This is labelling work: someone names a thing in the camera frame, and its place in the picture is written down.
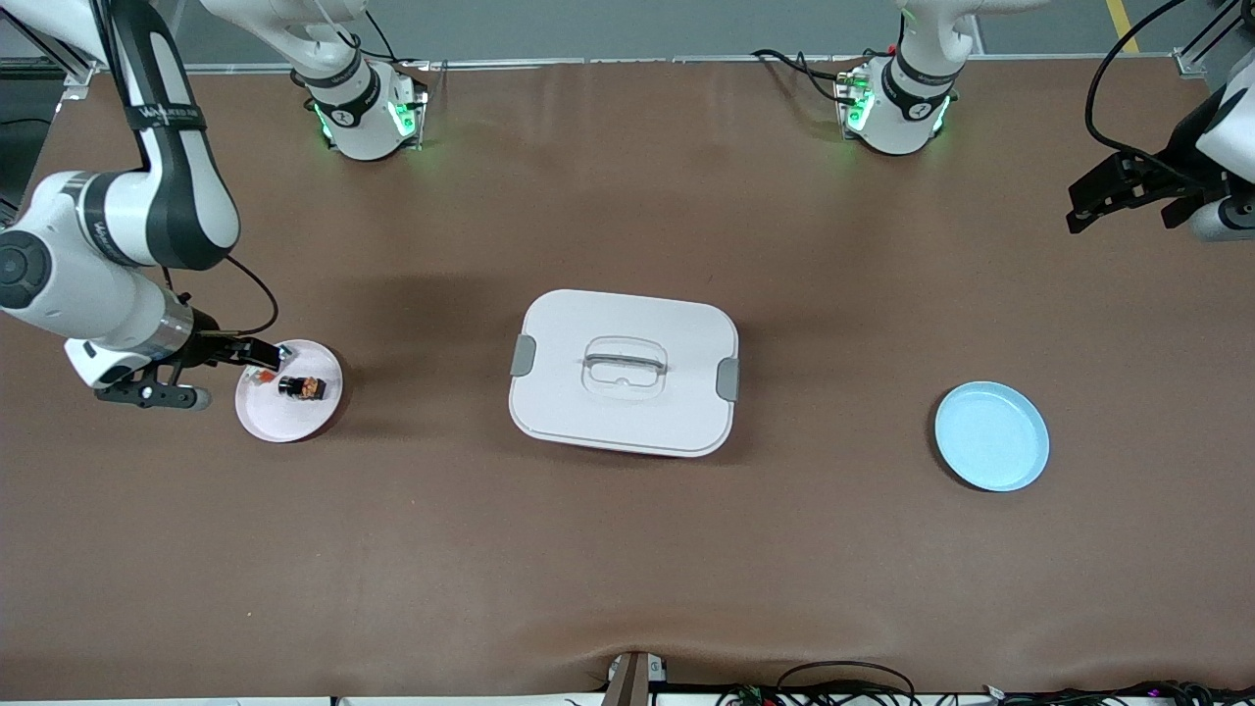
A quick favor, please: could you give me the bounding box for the white lidded storage box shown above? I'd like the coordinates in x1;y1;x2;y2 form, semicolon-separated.
508;288;741;459

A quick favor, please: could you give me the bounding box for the pink round plate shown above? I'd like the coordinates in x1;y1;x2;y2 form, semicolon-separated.
234;338;345;444

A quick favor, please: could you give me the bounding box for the light blue round plate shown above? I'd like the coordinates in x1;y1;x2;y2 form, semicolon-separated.
933;380;1051;493

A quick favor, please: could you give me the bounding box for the aluminium frame strut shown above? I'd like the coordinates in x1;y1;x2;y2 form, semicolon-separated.
0;20;109;99
1172;0;1255;79

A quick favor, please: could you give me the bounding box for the black left base cable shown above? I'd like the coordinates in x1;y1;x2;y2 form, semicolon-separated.
751;47;866;105

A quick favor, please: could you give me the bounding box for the black base cable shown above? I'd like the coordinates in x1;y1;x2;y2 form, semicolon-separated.
358;10;432;72
751;47;866;105

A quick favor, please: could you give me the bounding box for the black right base cable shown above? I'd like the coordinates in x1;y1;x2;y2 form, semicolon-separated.
358;10;432;72

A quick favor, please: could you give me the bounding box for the aluminium table edge rail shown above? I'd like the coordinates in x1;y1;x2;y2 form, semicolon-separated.
186;53;1209;76

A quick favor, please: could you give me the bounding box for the tangled cable bundle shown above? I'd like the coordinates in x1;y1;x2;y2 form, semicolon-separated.
716;680;1255;706

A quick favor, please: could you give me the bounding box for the brown camera mount post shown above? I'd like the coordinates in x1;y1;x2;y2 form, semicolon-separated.
600;650;670;706

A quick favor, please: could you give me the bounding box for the black looped cable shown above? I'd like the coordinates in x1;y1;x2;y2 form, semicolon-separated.
775;660;918;705

